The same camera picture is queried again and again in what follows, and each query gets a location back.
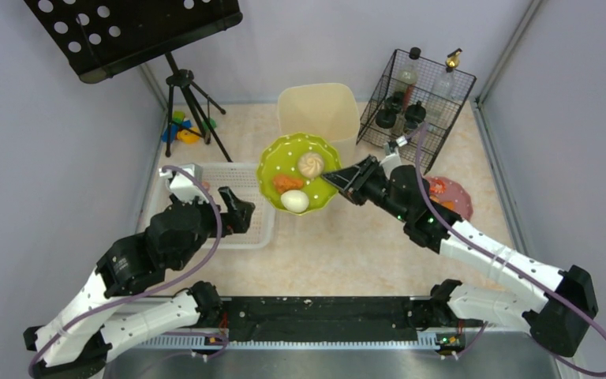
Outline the dark sauce bottle black cap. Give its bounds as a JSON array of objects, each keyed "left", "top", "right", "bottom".
[{"left": 395, "top": 47, "right": 421, "bottom": 110}]

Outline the white egg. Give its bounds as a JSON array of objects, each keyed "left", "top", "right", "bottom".
[{"left": 280, "top": 189, "right": 310, "bottom": 214}]

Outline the orange fried nugget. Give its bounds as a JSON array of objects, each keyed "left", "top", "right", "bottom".
[{"left": 272, "top": 174, "right": 306, "bottom": 194}]

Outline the spice jar round black lid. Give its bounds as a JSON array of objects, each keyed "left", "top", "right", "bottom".
[{"left": 404, "top": 100, "right": 427, "bottom": 125}]

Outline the cream plastic waste bin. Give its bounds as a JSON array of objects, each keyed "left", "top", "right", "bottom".
[{"left": 276, "top": 83, "right": 361, "bottom": 167}]

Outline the red shrimp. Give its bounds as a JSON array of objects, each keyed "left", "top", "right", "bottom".
[{"left": 429, "top": 178, "right": 447, "bottom": 196}]

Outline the pink dotted plate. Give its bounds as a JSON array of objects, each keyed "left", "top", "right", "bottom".
[{"left": 425, "top": 176, "right": 474, "bottom": 220}]

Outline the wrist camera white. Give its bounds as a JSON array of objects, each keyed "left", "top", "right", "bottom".
[
  {"left": 380, "top": 136, "right": 409, "bottom": 171},
  {"left": 159, "top": 163, "right": 208, "bottom": 204}
]

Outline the green toy block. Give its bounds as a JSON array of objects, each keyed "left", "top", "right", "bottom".
[{"left": 171, "top": 111, "right": 185, "bottom": 124}]

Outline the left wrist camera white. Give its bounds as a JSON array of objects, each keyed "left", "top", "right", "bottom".
[{"left": 159, "top": 163, "right": 208, "bottom": 204}]

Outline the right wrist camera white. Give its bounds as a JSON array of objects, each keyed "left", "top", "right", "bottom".
[{"left": 380, "top": 136, "right": 409, "bottom": 171}]

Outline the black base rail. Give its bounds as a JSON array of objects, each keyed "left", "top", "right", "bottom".
[{"left": 177, "top": 292, "right": 492, "bottom": 351}]

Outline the black wire rack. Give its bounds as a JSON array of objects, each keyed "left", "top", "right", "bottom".
[{"left": 357, "top": 47, "right": 477, "bottom": 173}]

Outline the clear bottle gold pump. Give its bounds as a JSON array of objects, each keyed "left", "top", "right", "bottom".
[{"left": 425, "top": 48, "right": 462, "bottom": 132}]

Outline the white plastic basket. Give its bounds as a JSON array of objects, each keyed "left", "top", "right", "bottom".
[{"left": 140, "top": 163, "right": 275, "bottom": 250}]

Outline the spice jar labelled black lid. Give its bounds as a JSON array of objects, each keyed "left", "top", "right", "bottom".
[{"left": 383, "top": 91, "right": 405, "bottom": 114}]

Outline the yellow toy block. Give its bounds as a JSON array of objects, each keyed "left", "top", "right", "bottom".
[{"left": 176, "top": 128, "right": 202, "bottom": 144}]

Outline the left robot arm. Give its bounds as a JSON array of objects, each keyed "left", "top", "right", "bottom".
[{"left": 23, "top": 186, "right": 256, "bottom": 378}]

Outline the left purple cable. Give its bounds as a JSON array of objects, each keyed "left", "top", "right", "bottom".
[{"left": 27, "top": 165, "right": 224, "bottom": 379}]

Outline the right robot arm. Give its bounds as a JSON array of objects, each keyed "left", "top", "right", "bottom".
[{"left": 322, "top": 156, "right": 598, "bottom": 358}]

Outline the black perforated music stand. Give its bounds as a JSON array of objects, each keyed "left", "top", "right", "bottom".
[{"left": 24, "top": 0, "right": 243, "bottom": 161}]

